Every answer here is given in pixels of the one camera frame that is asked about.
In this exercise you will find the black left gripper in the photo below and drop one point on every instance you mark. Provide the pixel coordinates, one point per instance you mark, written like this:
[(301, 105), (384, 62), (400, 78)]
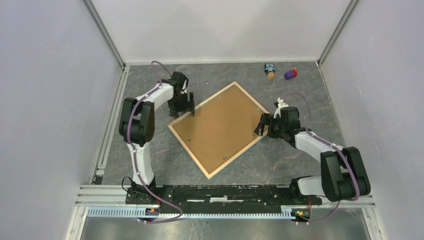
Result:
[(174, 111)]

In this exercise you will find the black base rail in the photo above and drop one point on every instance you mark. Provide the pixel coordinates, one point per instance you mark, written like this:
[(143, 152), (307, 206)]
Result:
[(219, 199)]

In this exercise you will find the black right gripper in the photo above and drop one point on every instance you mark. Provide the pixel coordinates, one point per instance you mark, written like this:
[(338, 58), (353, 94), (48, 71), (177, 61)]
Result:
[(266, 119)]

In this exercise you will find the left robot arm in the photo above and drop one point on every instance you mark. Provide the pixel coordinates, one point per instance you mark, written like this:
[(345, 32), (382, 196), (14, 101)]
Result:
[(137, 124)]

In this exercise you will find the wooden picture frame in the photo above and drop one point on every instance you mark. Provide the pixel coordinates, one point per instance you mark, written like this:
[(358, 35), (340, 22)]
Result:
[(212, 174)]

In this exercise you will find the brown cardboard backing board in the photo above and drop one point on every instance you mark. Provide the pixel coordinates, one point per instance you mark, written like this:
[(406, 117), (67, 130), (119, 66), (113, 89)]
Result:
[(218, 129)]

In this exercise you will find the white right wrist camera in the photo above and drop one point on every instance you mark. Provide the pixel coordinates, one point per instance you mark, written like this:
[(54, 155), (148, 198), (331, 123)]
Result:
[(279, 104)]

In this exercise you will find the small wooden cube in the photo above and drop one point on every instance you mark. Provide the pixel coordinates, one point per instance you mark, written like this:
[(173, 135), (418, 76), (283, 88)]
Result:
[(270, 76)]

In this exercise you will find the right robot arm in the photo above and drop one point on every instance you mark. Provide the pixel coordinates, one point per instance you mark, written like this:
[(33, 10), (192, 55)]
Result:
[(343, 175)]

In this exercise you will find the purple and red block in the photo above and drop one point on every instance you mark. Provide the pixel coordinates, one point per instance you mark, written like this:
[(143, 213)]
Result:
[(290, 74)]

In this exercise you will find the blue owl toy block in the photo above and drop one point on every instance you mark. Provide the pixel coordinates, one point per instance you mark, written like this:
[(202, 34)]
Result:
[(269, 68)]

